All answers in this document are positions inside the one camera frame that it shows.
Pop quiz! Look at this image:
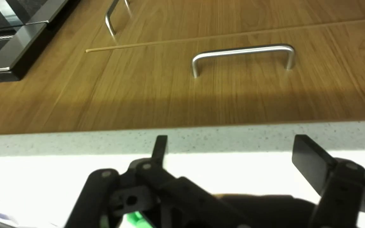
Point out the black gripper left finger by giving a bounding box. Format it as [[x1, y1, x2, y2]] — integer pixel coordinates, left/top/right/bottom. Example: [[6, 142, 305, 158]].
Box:
[[65, 134, 218, 228]]

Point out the wooden drawer with metal handle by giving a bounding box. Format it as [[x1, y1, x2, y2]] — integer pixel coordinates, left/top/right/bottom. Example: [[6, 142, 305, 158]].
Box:
[[50, 17, 365, 131]]

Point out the wooden cabinet door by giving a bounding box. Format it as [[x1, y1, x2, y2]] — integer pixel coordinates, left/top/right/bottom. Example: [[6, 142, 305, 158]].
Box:
[[84, 0, 365, 52]]

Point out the wooden base cabinet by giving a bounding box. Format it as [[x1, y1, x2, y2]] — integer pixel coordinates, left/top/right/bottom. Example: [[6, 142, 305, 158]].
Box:
[[0, 0, 111, 136]]

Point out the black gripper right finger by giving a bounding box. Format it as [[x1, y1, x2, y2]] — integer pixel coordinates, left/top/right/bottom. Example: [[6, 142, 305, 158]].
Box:
[[291, 133, 365, 228]]

